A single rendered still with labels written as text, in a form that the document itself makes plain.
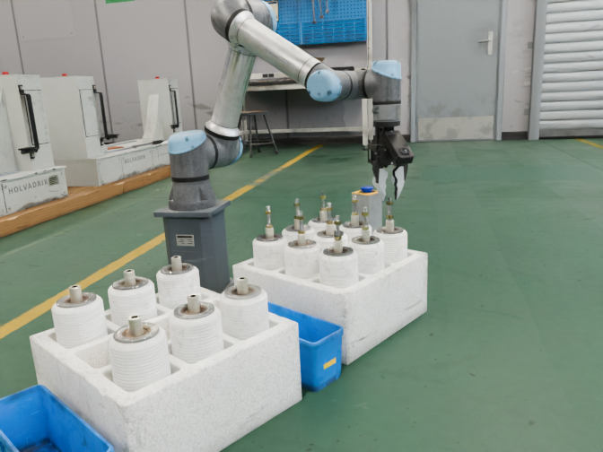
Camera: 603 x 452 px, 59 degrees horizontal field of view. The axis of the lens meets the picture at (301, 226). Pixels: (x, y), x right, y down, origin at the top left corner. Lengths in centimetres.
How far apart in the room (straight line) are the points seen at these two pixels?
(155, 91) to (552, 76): 410
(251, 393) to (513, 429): 50
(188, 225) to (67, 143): 234
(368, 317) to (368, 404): 25
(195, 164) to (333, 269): 60
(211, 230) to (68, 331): 66
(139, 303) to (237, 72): 81
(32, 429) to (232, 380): 40
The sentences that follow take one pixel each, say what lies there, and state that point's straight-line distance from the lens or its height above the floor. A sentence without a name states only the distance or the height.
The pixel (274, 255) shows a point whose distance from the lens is 142.
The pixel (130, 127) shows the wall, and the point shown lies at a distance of 740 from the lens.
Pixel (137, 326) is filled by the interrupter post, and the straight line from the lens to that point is 95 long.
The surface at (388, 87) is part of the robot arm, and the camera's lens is 142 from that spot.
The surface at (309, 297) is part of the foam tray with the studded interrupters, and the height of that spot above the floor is 15.
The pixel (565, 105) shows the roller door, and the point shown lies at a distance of 649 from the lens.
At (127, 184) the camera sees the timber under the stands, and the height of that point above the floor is 5.
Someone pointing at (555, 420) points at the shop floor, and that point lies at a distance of 120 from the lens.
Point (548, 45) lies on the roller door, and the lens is 646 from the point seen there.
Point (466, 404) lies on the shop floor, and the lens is 120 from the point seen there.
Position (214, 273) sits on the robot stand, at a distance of 169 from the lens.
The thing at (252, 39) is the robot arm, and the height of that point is 78.
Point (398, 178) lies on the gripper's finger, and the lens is 146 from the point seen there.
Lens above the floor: 64
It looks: 14 degrees down
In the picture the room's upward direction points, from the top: 3 degrees counter-clockwise
